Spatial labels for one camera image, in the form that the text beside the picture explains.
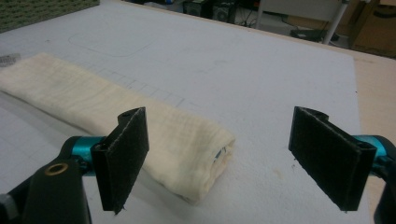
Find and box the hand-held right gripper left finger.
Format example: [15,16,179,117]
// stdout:
[90,106,150,216]

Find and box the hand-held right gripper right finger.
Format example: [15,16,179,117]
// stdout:
[288,105,378,212]

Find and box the cream towel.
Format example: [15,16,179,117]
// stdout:
[0,51,236,205]

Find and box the black device on floor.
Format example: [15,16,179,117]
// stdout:
[290,28,340,43]

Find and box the brown cardboard box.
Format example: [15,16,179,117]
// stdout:
[348,0,396,59]

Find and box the white metal stand leg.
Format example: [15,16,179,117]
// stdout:
[322,0,351,45]

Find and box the small grey mesh piece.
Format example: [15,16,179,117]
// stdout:
[0,52,21,67]

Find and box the green textured mat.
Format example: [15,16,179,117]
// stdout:
[0,0,101,34]

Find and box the black electronic equipment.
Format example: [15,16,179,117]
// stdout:
[183,0,238,24]

